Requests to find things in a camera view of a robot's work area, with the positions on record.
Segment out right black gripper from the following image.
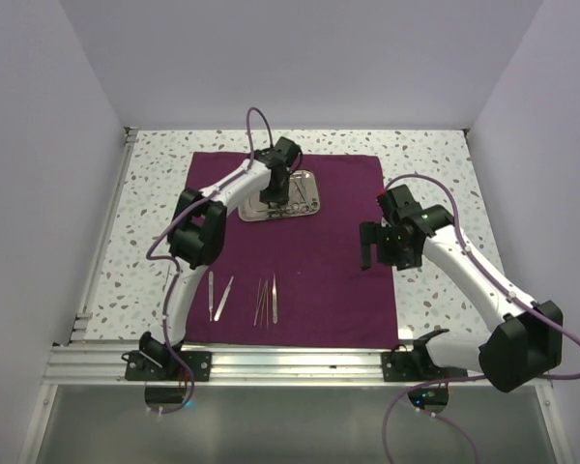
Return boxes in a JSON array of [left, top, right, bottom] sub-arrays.
[[361, 220, 422, 271]]

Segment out steel scissors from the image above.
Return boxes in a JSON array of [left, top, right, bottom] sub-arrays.
[[290, 172, 320, 215]]

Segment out purple cloth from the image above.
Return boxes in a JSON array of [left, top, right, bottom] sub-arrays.
[[186, 155, 398, 349]]

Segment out broad steel forceps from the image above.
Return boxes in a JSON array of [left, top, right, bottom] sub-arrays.
[[272, 273, 278, 324]]

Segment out thin steel tweezers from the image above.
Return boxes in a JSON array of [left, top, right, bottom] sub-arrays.
[[253, 278, 263, 327], [261, 279, 270, 329]]

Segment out steel scalpel handle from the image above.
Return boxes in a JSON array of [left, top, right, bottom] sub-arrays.
[[208, 271, 215, 322]]

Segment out angled steel forceps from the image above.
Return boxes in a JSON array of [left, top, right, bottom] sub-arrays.
[[213, 275, 235, 322]]

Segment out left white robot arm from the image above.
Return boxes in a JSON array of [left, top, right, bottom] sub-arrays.
[[123, 137, 303, 382]]

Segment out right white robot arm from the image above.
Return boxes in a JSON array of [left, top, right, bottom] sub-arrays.
[[360, 185, 564, 392]]

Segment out steel clamp in tray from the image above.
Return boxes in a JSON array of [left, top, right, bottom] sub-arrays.
[[274, 194, 301, 216]]

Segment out steel instrument tray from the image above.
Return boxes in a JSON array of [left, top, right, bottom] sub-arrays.
[[238, 169, 321, 222]]

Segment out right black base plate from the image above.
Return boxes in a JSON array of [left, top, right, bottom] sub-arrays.
[[381, 348, 468, 382]]

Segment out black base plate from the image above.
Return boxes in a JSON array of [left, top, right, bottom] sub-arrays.
[[381, 348, 468, 382], [121, 350, 213, 382]]

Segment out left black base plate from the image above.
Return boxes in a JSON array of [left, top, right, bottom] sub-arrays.
[[121, 350, 213, 382]]

